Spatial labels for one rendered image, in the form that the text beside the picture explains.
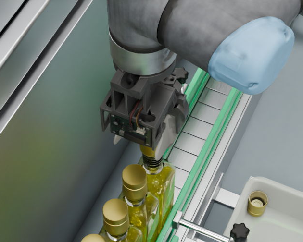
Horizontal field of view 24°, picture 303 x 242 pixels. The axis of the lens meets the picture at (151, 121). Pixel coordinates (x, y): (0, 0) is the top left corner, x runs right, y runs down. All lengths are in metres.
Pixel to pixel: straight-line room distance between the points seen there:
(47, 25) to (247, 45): 0.30
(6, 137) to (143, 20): 0.25
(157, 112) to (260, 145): 0.69
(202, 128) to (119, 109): 0.54
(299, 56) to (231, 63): 1.00
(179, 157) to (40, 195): 0.37
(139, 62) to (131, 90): 0.04
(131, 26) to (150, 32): 0.03
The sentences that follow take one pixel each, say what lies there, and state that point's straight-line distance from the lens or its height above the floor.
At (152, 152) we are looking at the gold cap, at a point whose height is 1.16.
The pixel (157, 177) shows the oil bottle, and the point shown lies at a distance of 1.03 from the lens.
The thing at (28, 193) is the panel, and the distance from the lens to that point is 0.97.
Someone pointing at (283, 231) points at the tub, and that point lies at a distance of 1.37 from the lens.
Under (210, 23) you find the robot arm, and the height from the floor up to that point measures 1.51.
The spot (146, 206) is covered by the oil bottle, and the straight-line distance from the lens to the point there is 1.01.
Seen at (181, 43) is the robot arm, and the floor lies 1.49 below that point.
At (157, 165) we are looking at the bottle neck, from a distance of 1.01.
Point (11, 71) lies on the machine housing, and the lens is 0.80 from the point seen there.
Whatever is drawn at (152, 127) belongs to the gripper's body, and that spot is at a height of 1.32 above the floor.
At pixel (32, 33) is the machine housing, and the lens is 0.82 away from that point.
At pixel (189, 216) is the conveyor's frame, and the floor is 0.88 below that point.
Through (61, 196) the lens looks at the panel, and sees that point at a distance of 1.10.
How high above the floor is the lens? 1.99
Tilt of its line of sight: 56 degrees down
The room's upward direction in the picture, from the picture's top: straight up
